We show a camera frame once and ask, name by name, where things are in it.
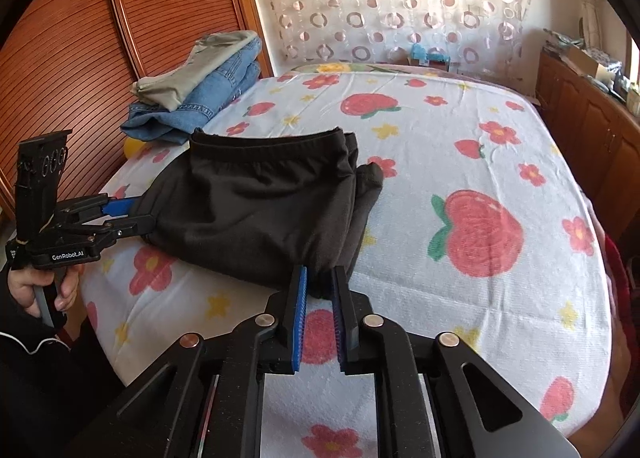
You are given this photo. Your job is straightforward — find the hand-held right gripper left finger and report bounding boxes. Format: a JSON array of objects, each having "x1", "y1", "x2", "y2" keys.
[{"x1": 102, "y1": 265, "x2": 308, "y2": 458}]

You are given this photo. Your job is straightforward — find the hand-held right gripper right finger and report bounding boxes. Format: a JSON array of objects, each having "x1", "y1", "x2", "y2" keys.
[{"x1": 330, "y1": 265, "x2": 581, "y2": 458}]

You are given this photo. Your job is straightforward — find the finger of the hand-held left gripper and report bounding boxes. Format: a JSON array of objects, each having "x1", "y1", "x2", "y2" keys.
[
  {"x1": 65, "y1": 194, "x2": 146, "y2": 221},
  {"x1": 75, "y1": 214, "x2": 156, "y2": 243}
]

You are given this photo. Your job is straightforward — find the person's left forearm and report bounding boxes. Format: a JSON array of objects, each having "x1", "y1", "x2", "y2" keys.
[{"x1": 0, "y1": 283, "x2": 131, "y2": 458}]

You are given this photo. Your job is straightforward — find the khaki pants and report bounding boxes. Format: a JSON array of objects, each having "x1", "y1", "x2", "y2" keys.
[{"x1": 131, "y1": 30, "x2": 258, "y2": 112}]

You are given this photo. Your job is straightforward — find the person's left hand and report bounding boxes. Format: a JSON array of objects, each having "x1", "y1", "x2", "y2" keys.
[{"x1": 7, "y1": 263, "x2": 81, "y2": 323}]

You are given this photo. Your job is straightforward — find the blue jeans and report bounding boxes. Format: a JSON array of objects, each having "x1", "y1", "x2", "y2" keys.
[{"x1": 121, "y1": 35, "x2": 263, "y2": 146}]

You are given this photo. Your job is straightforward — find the floral bed sheet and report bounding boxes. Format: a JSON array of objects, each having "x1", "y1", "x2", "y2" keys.
[{"x1": 80, "y1": 62, "x2": 616, "y2": 458}]

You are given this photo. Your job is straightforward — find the blue toy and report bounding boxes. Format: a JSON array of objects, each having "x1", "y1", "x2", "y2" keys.
[{"x1": 407, "y1": 44, "x2": 451, "y2": 69}]

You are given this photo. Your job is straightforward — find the red cloth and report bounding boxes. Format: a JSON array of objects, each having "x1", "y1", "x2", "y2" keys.
[{"x1": 602, "y1": 233, "x2": 640, "y2": 299}]

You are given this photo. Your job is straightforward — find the wooden cabinet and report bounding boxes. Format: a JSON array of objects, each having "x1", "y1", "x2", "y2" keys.
[{"x1": 537, "y1": 45, "x2": 640, "y2": 249}]

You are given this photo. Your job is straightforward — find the cardboard box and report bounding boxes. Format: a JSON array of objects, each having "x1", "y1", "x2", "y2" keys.
[{"x1": 560, "y1": 45, "x2": 608, "y2": 79}]

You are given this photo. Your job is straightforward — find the beige window curtain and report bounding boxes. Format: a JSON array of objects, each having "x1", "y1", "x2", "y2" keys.
[{"x1": 577, "y1": 0, "x2": 608, "y2": 48}]

